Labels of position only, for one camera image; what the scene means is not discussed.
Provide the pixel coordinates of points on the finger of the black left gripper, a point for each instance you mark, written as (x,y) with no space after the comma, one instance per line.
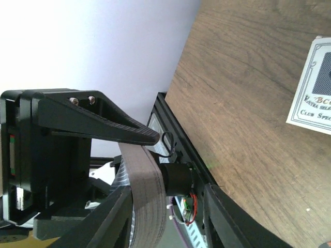
(88,114)

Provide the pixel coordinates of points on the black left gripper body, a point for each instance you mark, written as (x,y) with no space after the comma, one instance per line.
(45,148)

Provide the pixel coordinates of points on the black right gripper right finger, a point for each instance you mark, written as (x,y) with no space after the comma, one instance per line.
(228,225)

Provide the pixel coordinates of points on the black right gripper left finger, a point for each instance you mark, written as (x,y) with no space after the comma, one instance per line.
(109,225)

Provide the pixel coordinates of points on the blue backed card deck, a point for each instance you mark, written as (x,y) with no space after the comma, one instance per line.
(139,170)

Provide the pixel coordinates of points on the white card box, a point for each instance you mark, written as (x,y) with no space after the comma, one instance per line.
(310,107)

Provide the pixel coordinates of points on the light blue slotted cable duct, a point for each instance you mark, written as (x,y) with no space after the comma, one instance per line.
(196,238)

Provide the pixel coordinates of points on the black front mounting rail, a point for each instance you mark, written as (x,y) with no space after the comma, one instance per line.
(182,168)

